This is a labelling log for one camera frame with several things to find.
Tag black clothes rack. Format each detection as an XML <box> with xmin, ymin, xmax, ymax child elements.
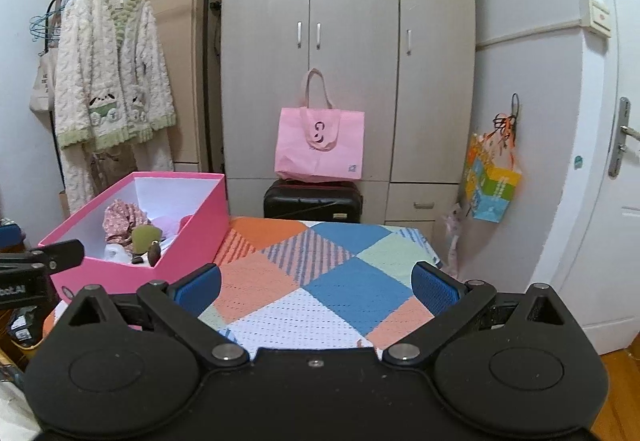
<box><xmin>45</xmin><ymin>0</ymin><xmax>216</xmax><ymax>172</ymax></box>

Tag white brown plush dog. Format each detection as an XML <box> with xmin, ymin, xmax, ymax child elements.
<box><xmin>102</xmin><ymin>241</ymin><xmax>163</xmax><ymax>268</ymax></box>

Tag colourful paper gift bag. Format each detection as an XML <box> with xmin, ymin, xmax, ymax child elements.
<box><xmin>462</xmin><ymin>93</ymin><xmax>523</xmax><ymax>224</ymax></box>

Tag purple plush toy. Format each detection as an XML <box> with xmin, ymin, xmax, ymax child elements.
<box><xmin>150</xmin><ymin>216</ymin><xmax>181</xmax><ymax>238</ymax></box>

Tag bunch of wire hangers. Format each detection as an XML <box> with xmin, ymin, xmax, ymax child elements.
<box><xmin>29</xmin><ymin>0</ymin><xmax>76</xmax><ymax>46</ymax></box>

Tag pink tote bag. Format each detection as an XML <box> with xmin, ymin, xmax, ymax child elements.
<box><xmin>274</xmin><ymin>68</ymin><xmax>366</xmax><ymax>182</ymax></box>

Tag white wall switch box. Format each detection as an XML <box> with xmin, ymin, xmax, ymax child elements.
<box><xmin>579</xmin><ymin>0</ymin><xmax>613</xmax><ymax>39</ymax></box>

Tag cream fluffy pajama pants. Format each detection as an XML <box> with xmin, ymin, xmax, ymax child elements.
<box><xmin>60</xmin><ymin>126</ymin><xmax>176</xmax><ymax>216</ymax></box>

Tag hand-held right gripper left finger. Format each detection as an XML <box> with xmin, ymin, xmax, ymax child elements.
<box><xmin>55</xmin><ymin>263</ymin><xmax>251</xmax><ymax>367</ymax></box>

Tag floral fabric scrunchie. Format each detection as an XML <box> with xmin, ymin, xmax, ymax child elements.
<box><xmin>102</xmin><ymin>198</ymin><xmax>151</xmax><ymax>242</ymax></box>

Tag green sponge ball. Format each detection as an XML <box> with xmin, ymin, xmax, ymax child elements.
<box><xmin>131</xmin><ymin>226</ymin><xmax>165</xmax><ymax>257</ymax></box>

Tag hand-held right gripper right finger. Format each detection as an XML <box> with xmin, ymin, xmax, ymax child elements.
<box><xmin>381</xmin><ymin>261</ymin><xmax>576</xmax><ymax>367</ymax></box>

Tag black suitcase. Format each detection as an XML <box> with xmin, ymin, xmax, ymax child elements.
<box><xmin>263</xmin><ymin>178</ymin><xmax>363</xmax><ymax>224</ymax></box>

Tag beige canvas tote bag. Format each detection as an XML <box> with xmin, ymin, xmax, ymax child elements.
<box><xmin>29</xmin><ymin>0</ymin><xmax>63</xmax><ymax>114</ymax></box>

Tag metal door handle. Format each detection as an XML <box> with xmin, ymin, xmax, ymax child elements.
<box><xmin>607</xmin><ymin>97</ymin><xmax>640</xmax><ymax>178</ymax></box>

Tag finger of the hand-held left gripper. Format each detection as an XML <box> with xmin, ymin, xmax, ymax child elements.
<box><xmin>0</xmin><ymin>239</ymin><xmax>85</xmax><ymax>274</ymax></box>

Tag pink cardboard box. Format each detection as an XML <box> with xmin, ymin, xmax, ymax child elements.
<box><xmin>37</xmin><ymin>172</ymin><xmax>231</xmax><ymax>304</ymax></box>

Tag white door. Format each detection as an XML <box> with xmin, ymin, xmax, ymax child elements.
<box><xmin>520</xmin><ymin>0</ymin><xmax>640</xmax><ymax>357</ymax></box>

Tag pale pink hanging cloth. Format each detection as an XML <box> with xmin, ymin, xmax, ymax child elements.
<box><xmin>442</xmin><ymin>201</ymin><xmax>466</xmax><ymax>279</ymax></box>

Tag cream fluffy pajama jacket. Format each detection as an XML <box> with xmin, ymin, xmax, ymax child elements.
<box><xmin>52</xmin><ymin>0</ymin><xmax>178</xmax><ymax>152</ymax></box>

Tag beige wooden wardrobe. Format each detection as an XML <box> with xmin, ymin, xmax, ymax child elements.
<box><xmin>92</xmin><ymin>0</ymin><xmax>226</xmax><ymax>174</ymax></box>

